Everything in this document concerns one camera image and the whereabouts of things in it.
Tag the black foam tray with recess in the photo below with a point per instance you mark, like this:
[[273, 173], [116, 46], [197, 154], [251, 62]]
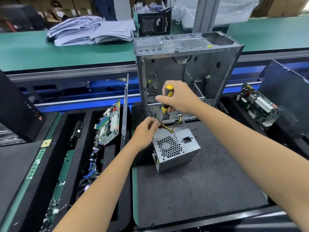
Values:
[[289, 142]]

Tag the green conveyor belt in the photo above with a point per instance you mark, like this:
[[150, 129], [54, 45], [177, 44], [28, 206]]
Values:
[[48, 53]]

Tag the small black rectangular component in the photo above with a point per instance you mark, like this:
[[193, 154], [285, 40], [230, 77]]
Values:
[[76, 132]]

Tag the person's left forearm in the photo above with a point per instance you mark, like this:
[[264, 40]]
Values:
[[101, 195]]

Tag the green motherboard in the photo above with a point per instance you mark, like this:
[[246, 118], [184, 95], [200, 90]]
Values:
[[107, 124]]

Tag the small beige square chip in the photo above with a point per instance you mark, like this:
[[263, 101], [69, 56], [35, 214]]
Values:
[[46, 143]]

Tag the grey metal conveyor rail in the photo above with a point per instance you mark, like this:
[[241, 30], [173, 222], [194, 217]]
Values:
[[72, 72]]

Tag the silver metal computer case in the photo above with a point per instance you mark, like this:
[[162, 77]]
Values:
[[193, 65]]

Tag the silver power supply unit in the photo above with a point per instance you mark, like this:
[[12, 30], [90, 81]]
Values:
[[176, 149]]

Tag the long green memory strip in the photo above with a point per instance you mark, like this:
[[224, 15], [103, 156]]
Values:
[[58, 190], [31, 169]]

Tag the green board with white parts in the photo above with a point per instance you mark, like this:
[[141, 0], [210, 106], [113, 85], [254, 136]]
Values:
[[259, 106]]

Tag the black foam tray with slots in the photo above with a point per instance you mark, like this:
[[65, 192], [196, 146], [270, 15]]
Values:
[[72, 181]]

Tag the person's left hand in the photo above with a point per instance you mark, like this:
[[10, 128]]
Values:
[[145, 132]]

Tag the black cooler fan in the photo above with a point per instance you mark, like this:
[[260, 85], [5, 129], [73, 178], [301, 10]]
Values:
[[85, 186]]

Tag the grey metal post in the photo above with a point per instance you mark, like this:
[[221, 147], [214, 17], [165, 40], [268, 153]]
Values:
[[206, 14]]

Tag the black cardboard box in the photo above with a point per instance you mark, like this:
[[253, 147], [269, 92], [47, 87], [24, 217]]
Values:
[[154, 24]]

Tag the person's right forearm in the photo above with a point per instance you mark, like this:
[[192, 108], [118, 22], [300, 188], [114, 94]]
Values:
[[251, 152]]

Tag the stack of brown cardboard boxes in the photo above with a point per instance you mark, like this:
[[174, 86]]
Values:
[[285, 6]]

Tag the person's right hand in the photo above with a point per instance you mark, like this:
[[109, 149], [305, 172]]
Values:
[[181, 96]]

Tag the stack of grey paper sheets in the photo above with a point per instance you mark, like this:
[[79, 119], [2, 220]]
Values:
[[87, 31]]

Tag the large black metal panel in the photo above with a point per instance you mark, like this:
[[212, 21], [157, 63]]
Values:
[[289, 99]]

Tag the black foam work mat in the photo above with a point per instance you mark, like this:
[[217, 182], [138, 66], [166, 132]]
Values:
[[12, 181], [212, 186]]

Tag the dark grey case side panel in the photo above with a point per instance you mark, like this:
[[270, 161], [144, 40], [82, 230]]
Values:
[[124, 113]]

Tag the clear plastic bag pile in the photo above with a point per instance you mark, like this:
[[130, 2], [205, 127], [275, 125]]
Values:
[[217, 9]]

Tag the black rectangular device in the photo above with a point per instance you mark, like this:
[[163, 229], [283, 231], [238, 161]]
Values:
[[19, 108]]

